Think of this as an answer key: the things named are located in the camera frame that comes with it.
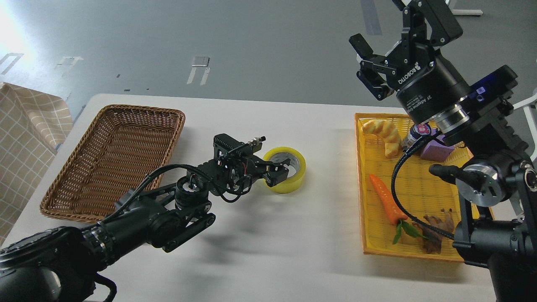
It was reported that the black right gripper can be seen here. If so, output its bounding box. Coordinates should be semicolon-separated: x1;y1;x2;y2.
349;0;471;123

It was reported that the orange toy carrot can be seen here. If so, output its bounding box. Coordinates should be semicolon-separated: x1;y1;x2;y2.
368;174;409;226

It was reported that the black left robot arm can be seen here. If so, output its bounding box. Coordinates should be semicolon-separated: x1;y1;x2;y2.
0;134;300;302

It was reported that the toy croissant bread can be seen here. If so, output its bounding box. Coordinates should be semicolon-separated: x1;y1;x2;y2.
361;119;401;159

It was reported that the purple foam cube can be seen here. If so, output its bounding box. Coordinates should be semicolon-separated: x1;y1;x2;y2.
420;140;455;162

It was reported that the yellow tape roll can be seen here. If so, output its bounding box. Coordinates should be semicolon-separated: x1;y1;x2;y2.
263;146;306;194

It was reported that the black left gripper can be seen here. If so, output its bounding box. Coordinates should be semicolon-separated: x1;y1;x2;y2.
241;157;291;187

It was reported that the brown wicker basket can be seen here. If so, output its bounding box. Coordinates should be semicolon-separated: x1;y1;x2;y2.
39;104;185;222

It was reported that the brown toy animal figure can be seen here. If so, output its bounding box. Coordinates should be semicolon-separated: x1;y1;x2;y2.
412;208;455;254

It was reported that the small dark jar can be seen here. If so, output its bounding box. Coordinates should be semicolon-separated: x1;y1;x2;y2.
401;123;432;151

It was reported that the beige checkered cloth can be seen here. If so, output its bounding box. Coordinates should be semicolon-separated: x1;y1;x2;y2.
0;82;73;242

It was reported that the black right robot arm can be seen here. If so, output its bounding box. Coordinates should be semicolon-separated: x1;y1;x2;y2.
349;0;537;302

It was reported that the yellow plastic basket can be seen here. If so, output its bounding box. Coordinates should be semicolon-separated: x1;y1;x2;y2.
355;112;495;263

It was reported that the white chair base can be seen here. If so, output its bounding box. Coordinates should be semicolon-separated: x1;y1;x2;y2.
514;87;537;163

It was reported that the white desk leg base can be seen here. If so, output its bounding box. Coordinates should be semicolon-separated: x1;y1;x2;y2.
446;0;483;17

